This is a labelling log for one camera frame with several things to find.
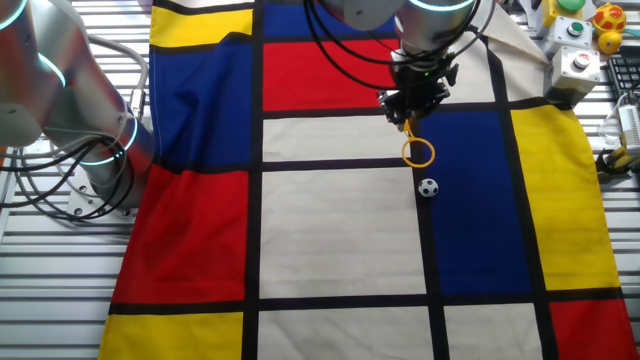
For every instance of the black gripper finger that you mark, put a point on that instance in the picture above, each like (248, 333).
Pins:
(392, 105)
(425, 111)

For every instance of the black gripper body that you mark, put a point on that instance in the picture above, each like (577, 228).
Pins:
(422, 82)

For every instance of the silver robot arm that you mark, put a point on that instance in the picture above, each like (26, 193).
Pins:
(75, 100)

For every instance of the small soccer ball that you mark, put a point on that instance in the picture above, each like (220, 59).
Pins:
(428, 187)

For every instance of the colour block patterned cloth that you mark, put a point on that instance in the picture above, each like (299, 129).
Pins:
(340, 230)

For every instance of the grey box red button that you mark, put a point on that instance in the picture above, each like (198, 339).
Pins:
(572, 72)

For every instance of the yellow box green button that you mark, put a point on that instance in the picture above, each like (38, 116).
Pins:
(555, 10)

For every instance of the grey box green button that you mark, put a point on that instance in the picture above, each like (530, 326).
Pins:
(567, 35)

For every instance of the orange yellow toy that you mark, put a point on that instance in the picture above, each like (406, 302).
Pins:
(610, 19)

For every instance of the black keyboard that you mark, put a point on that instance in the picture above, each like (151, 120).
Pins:
(625, 75)

